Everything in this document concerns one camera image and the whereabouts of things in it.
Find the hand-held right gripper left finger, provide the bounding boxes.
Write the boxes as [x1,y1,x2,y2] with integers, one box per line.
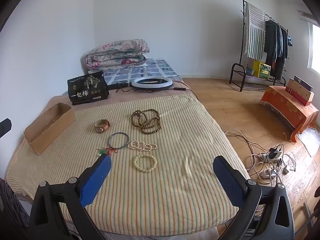
[28,154,112,240]

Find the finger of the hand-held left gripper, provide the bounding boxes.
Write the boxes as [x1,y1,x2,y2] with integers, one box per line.
[0,118,12,138]

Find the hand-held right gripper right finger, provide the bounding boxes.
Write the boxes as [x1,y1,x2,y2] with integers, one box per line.
[212,155,295,240]

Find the red string green pendant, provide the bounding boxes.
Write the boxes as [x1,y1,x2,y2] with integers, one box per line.
[96,148,118,155]

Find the thin grey bangle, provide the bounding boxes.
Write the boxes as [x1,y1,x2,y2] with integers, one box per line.
[108,132,130,150]

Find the cardboard box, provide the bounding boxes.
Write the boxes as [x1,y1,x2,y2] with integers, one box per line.
[24,102,76,155]

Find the white pearl necklace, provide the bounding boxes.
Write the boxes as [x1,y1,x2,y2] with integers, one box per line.
[127,141,158,152]

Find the wristwatch with leather strap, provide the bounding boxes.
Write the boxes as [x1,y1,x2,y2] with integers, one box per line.
[94,119,111,133]

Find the white plug adapter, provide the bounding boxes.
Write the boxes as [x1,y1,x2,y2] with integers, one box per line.
[261,169,275,180]

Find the white power strip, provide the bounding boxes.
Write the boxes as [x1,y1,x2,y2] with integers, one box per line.
[260,152,283,163]

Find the striped yellow towel blanket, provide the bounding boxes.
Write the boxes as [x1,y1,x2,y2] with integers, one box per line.
[5,94,250,237]

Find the pinkish brown blanket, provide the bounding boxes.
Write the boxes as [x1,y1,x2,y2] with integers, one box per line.
[45,79,193,110]

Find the black printed bag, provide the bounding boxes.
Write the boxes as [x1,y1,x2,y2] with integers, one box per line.
[67,71,110,105]

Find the orange cloth covered table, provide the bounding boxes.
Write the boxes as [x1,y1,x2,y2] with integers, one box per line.
[260,86,319,143]

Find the red flat box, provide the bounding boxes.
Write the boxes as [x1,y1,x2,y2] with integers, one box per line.
[286,86,312,106]

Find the black clothes rack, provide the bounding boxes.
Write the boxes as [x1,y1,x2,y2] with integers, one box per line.
[229,0,289,92]

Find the light wooden box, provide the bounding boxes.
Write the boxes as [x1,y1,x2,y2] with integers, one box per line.
[287,78,315,103]

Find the green printed box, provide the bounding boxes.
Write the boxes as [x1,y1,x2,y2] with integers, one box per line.
[258,64,272,79]

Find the yellow box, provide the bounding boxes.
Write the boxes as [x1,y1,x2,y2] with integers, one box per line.
[252,60,265,77]

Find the blue checked bed sheet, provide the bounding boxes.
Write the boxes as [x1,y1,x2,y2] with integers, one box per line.
[104,59,184,85]

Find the folded floral quilt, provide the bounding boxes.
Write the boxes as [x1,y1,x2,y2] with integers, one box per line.
[84,39,150,71]

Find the dark blue flat box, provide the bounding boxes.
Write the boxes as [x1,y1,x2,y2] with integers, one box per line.
[294,76,313,92]

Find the dark hanging clothes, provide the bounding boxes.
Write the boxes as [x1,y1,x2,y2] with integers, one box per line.
[264,20,289,79]

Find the green striped hanging cloth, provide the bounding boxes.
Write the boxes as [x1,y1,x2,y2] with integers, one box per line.
[244,2,267,61]

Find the window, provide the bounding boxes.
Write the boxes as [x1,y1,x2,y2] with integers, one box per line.
[307,21,320,74]

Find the power strip with cables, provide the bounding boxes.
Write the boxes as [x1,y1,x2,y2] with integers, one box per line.
[225,129,298,186]

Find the cream bead bracelet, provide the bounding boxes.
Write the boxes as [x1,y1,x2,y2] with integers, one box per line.
[133,154,158,173]

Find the brown bead necklace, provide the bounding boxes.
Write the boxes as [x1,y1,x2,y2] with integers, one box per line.
[131,109,162,135]

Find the black ring light stand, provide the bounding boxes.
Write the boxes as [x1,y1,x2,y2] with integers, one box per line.
[107,82,132,91]

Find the white ring light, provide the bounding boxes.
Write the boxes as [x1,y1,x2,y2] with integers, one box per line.
[131,77,173,90]

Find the black ring light cable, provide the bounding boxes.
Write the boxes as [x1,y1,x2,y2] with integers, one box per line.
[172,87,202,102]

